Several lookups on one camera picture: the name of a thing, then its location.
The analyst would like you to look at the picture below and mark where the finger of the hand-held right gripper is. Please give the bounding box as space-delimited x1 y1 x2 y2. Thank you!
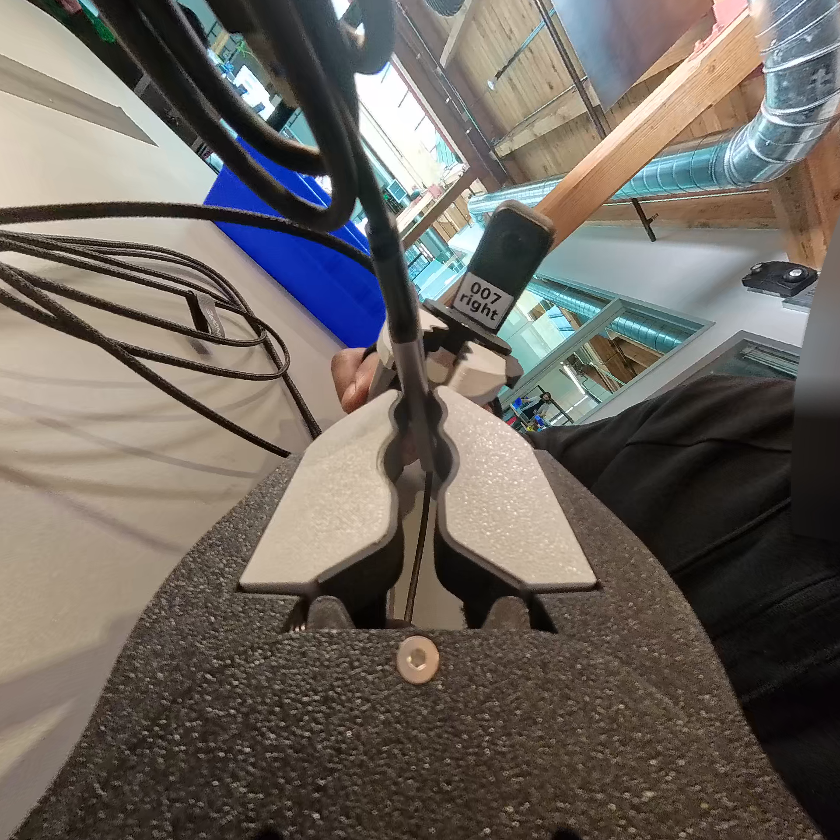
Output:
425 326 526 406
367 325 405 403

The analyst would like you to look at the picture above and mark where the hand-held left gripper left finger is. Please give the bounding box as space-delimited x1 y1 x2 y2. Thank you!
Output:
238 387 411 614

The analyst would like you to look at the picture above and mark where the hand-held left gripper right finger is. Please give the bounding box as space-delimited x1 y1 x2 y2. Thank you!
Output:
432 386 598 597

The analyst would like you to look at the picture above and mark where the silver usb hub with cable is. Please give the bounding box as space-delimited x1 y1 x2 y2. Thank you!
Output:
392 338 439 624

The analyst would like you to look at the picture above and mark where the black smooth cable bundle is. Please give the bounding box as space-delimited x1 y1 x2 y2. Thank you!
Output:
92 0 421 345

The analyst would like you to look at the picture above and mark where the black braided cable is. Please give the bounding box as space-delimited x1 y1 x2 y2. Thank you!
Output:
0 202 378 460

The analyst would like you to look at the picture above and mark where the person's right forearm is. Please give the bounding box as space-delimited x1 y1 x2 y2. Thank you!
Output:
525 374 798 500

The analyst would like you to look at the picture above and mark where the person's right hand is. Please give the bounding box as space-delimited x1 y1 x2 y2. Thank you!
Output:
330 346 383 416

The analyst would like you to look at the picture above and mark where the blue plastic bin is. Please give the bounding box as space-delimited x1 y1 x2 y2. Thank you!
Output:
203 134 388 349

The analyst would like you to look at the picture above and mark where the black ceiling device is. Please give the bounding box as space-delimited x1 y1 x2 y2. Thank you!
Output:
742 260 820 298

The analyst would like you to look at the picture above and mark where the person's black jacket torso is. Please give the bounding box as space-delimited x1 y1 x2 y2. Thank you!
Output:
656 374 840 834

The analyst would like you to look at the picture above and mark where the small metal air duct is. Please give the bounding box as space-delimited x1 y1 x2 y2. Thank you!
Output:
525 276 686 355

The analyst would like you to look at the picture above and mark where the wooden post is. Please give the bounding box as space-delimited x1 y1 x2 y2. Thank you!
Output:
535 13 765 247

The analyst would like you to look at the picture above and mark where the large metal air duct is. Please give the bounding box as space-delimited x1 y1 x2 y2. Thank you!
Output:
468 0 840 217

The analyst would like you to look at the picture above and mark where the grey table cable slot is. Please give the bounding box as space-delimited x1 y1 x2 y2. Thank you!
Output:
0 52 158 147

